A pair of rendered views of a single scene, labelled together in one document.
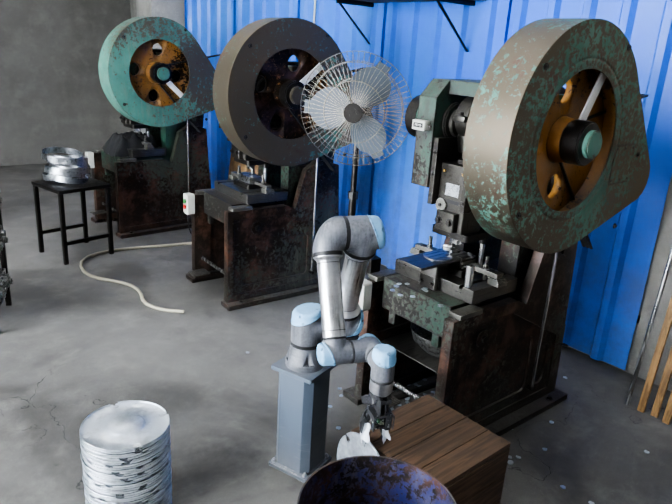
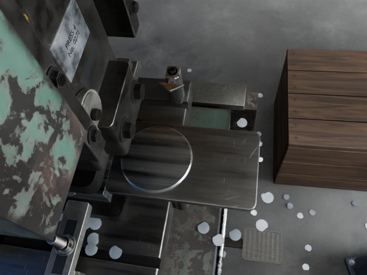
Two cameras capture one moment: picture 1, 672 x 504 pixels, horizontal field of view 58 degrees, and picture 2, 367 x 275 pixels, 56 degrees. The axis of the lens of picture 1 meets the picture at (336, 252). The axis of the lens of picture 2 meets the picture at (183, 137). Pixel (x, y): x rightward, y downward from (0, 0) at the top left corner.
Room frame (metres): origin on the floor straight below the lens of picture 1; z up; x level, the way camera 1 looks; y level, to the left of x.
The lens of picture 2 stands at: (2.55, -0.18, 1.32)
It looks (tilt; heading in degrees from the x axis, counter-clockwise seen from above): 62 degrees down; 239
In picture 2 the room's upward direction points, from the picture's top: 11 degrees counter-clockwise
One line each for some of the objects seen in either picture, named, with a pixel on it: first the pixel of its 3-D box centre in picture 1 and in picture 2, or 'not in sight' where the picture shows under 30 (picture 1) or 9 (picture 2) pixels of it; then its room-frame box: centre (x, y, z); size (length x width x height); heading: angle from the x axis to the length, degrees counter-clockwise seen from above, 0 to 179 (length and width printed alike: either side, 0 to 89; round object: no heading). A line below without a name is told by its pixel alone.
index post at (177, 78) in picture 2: (469, 275); (175, 84); (2.32, -0.55, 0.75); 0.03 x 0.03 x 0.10; 40
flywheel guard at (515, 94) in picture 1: (561, 135); not in sight; (2.35, -0.83, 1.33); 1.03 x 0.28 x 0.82; 130
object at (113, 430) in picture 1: (125, 424); not in sight; (1.77, 0.68, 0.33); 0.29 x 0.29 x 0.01
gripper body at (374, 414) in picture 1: (379, 409); not in sight; (1.70, -0.17, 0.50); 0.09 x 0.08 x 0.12; 19
